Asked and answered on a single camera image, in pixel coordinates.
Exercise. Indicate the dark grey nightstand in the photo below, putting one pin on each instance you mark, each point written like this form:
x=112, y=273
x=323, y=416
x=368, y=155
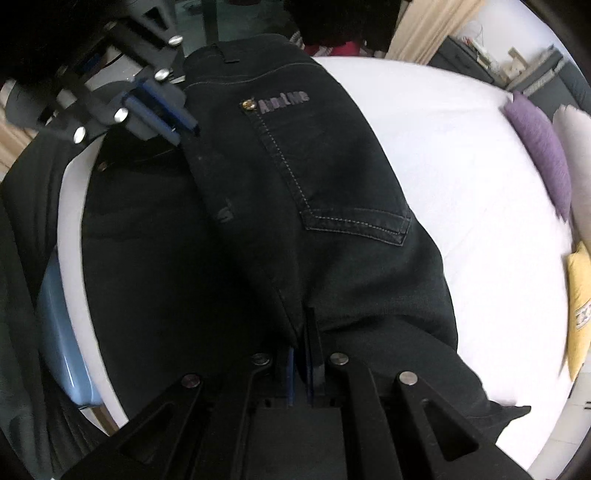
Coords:
x=457, y=57

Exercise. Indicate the beige curtain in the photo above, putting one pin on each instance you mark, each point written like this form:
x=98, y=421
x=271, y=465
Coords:
x=426, y=24

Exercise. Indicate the purple cushion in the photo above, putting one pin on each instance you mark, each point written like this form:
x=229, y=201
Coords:
x=537, y=134

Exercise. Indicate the black denim pants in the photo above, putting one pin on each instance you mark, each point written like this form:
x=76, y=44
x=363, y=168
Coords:
x=280, y=216

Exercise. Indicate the light blue stool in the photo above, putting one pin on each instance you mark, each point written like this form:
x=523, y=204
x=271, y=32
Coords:
x=59, y=346

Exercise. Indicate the large white pillow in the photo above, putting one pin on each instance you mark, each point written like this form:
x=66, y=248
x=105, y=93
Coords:
x=573, y=127

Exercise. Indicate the dark grey headboard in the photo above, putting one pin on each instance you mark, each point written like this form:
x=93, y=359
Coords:
x=553, y=81

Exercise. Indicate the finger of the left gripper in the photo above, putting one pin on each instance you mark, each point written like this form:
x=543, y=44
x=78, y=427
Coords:
x=161, y=108

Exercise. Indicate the yellow cushion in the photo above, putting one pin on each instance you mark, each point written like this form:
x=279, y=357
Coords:
x=579, y=300

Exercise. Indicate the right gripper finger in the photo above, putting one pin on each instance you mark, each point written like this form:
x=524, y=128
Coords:
x=305, y=363

